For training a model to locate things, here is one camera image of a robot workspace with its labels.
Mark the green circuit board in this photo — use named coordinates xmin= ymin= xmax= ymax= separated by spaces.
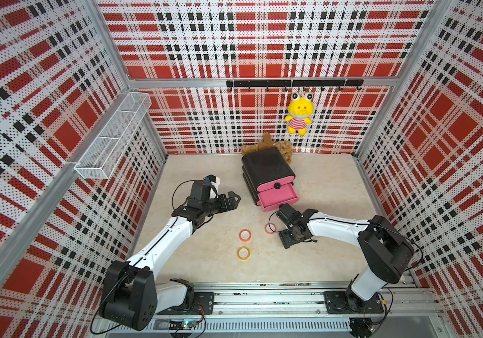
xmin=169 ymin=321 xmax=199 ymax=331

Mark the red tape roll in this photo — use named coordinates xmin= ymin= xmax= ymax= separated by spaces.
xmin=265 ymin=223 xmax=277 ymax=235
xmin=239 ymin=229 xmax=252 ymax=242

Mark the white wire mesh basket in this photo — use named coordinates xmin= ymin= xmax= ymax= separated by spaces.
xmin=75 ymin=92 xmax=151 ymax=180

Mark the yellow frog plush toy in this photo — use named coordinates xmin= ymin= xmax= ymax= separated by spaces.
xmin=285 ymin=92 xmax=314 ymax=136

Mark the black hook rail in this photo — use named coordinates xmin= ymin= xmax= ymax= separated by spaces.
xmin=226 ymin=79 xmax=365 ymax=89

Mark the brown teddy bear plush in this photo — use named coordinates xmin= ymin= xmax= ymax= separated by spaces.
xmin=241 ymin=132 xmax=293 ymax=163

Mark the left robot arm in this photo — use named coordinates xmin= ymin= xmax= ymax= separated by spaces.
xmin=95 ymin=175 xmax=241 ymax=331

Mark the orange tape roll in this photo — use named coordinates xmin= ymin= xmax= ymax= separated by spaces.
xmin=237 ymin=246 xmax=251 ymax=261

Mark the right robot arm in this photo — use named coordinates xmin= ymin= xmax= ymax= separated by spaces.
xmin=276 ymin=204 xmax=415 ymax=314

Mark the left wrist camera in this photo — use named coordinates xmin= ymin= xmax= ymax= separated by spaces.
xmin=205 ymin=175 xmax=220 ymax=190

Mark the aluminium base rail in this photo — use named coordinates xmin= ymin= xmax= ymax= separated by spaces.
xmin=103 ymin=282 xmax=453 ymax=337

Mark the black drawer cabinet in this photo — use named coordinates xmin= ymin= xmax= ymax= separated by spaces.
xmin=241 ymin=148 xmax=296 ymax=205

